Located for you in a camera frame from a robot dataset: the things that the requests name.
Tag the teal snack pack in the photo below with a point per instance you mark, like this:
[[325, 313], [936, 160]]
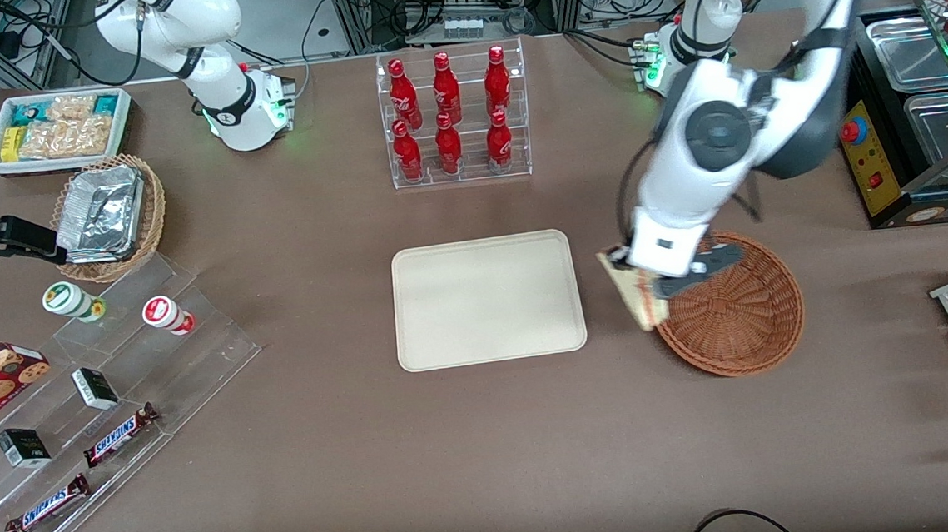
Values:
[[29, 113], [106, 105]]

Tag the clear cracker bag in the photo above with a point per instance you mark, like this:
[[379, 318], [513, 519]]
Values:
[[64, 138], [71, 107]]

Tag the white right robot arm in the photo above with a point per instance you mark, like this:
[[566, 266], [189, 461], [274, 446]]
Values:
[[220, 100]]

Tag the triangle sandwich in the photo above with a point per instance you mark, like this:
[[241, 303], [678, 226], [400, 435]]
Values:
[[640, 309]]

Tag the round brown wicker basket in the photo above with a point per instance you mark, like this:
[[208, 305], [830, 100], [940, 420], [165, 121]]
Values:
[[737, 323]]

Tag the black yellow food warmer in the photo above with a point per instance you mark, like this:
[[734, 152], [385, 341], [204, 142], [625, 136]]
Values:
[[871, 163]]

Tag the small black carton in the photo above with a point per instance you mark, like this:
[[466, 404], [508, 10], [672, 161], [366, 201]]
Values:
[[95, 389], [24, 448]]

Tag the red cola bottle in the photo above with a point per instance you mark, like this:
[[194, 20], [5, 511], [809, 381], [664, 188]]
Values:
[[498, 81], [408, 154], [448, 147], [499, 143], [446, 88], [404, 96]]

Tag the Snickers chocolate bar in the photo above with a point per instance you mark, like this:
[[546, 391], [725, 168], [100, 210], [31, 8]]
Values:
[[47, 506], [119, 435]]

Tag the red lid drink bottle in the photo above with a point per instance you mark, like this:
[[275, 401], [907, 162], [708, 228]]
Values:
[[162, 311]]

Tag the green lid drink bottle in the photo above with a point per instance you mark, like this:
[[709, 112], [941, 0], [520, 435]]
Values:
[[67, 298]]

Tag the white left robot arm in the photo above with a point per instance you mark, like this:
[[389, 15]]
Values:
[[672, 177]]

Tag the yellow snack pack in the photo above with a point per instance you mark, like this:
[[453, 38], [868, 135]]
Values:
[[10, 144]]

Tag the small tan wicker basket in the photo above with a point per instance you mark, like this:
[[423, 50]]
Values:
[[154, 205]]

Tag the aluminium frame equipment rack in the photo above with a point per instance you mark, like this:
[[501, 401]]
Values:
[[406, 4]]

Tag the white power strip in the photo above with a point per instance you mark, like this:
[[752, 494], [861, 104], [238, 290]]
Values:
[[462, 27]]

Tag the cream plastic serving tray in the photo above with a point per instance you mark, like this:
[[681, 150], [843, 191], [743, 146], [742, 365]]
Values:
[[485, 299]]

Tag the clear acrylic stepped display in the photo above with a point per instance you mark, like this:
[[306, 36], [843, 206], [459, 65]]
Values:
[[196, 352]]

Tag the clear acrylic bottle rack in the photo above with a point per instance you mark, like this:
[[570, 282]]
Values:
[[472, 176]]

